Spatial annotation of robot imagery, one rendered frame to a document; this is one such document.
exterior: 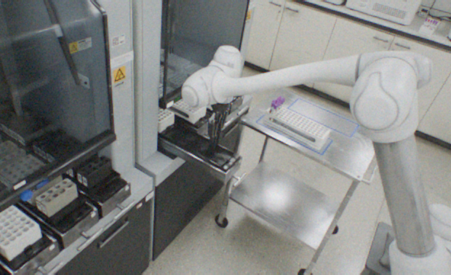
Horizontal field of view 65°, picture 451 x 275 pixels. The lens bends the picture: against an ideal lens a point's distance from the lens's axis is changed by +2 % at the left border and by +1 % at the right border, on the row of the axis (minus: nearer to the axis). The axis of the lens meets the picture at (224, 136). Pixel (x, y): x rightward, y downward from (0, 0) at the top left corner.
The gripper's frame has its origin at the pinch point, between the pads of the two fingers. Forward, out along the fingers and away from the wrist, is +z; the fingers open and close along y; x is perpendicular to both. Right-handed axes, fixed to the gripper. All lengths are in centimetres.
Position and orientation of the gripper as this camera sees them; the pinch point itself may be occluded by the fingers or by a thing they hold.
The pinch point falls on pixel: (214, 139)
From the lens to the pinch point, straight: 148.7
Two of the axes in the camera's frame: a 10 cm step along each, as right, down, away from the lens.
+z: -1.5, 7.8, 6.1
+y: -5.2, 4.7, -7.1
